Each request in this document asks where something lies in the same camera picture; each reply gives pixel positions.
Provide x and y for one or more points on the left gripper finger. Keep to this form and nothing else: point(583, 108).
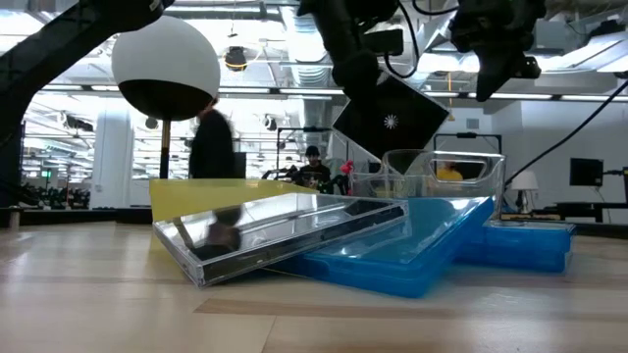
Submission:
point(358, 76)

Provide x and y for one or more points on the white table lamp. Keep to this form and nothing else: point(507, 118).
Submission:
point(524, 180)

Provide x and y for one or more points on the white pillar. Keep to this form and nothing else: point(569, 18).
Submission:
point(112, 157)

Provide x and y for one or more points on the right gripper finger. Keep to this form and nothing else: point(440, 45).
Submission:
point(493, 73)

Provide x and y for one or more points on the clear plastic bin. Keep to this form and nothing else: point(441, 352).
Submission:
point(490, 186)

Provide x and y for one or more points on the person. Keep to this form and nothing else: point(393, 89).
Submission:
point(212, 142)
point(314, 169)
point(449, 174)

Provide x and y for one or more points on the black background robot arm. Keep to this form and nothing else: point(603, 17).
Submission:
point(279, 172)

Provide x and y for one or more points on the white globe lamp black stand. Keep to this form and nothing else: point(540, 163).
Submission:
point(164, 59)

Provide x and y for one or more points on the yellow translucent plastic bin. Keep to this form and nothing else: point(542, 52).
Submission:
point(196, 198)

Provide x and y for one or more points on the black background table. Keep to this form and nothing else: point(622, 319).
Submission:
point(579, 205)

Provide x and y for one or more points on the blue plastic case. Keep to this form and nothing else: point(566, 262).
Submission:
point(417, 245)
point(520, 247)

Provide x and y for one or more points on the red toy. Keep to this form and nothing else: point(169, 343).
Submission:
point(347, 166)

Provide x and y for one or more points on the black cabinet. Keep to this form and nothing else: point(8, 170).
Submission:
point(11, 166)

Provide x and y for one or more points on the green exit sign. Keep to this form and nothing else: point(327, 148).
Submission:
point(46, 173)

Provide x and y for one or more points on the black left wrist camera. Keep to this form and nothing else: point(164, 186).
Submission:
point(385, 41)

